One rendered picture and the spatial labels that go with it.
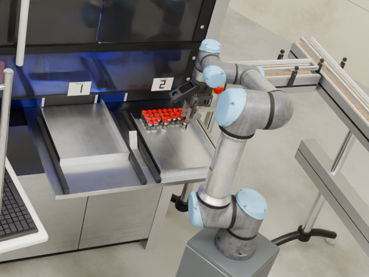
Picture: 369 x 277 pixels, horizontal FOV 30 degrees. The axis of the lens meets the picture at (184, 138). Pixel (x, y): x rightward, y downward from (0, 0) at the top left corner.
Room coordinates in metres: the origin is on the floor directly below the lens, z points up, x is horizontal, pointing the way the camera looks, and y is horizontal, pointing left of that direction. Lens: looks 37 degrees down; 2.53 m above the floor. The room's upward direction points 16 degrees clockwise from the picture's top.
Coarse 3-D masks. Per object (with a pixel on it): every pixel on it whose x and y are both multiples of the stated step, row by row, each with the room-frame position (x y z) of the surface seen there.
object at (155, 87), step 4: (156, 80) 2.25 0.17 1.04; (160, 80) 2.26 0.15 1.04; (168, 80) 2.28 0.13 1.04; (172, 80) 2.29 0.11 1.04; (156, 84) 2.25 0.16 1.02; (168, 84) 2.28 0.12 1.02; (152, 88) 2.25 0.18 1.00; (156, 88) 2.26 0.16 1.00; (160, 88) 2.26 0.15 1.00; (164, 88) 2.27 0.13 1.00; (168, 88) 2.28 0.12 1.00
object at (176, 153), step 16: (160, 128) 2.17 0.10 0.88; (176, 128) 2.20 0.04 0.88; (192, 128) 2.23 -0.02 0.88; (144, 144) 2.02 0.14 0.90; (160, 144) 2.07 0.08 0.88; (176, 144) 2.10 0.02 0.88; (192, 144) 2.13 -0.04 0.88; (208, 144) 2.13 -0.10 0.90; (160, 160) 1.98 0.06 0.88; (176, 160) 2.00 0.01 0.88; (192, 160) 2.03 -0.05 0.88; (208, 160) 2.06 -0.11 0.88; (160, 176) 1.88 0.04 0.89
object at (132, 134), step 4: (132, 132) 2.03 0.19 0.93; (136, 132) 2.04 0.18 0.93; (132, 136) 2.02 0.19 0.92; (136, 136) 2.03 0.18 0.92; (132, 140) 2.01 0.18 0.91; (136, 140) 2.02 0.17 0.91; (132, 144) 2.01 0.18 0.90; (136, 144) 2.01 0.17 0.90; (132, 148) 2.00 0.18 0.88; (136, 148) 2.00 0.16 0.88; (136, 152) 1.98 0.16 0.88; (136, 156) 1.96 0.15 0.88; (140, 156) 1.97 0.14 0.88; (140, 160) 1.94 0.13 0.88; (140, 164) 1.92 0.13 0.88; (144, 164) 1.93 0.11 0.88
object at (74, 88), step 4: (72, 84) 2.06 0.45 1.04; (76, 84) 2.07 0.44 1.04; (80, 84) 2.08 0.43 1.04; (84, 84) 2.09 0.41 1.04; (88, 84) 2.10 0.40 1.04; (72, 88) 2.07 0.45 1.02; (76, 88) 2.07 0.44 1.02; (80, 88) 2.08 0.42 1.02; (84, 88) 2.09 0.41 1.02; (88, 88) 2.10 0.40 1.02; (68, 92) 2.06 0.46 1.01; (72, 92) 2.07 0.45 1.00; (76, 92) 2.08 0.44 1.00; (84, 92) 2.09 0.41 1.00; (88, 92) 2.10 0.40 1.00
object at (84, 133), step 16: (48, 112) 2.07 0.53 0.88; (64, 112) 2.09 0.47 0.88; (80, 112) 2.12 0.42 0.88; (96, 112) 2.15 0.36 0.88; (48, 128) 1.94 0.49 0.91; (64, 128) 2.00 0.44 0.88; (80, 128) 2.03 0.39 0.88; (96, 128) 2.06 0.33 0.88; (112, 128) 2.08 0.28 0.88; (64, 144) 1.91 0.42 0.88; (80, 144) 1.94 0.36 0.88; (96, 144) 1.96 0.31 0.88; (112, 144) 1.99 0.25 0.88; (64, 160) 1.80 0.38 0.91; (80, 160) 1.83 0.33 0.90; (96, 160) 1.87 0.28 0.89; (112, 160) 1.90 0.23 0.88
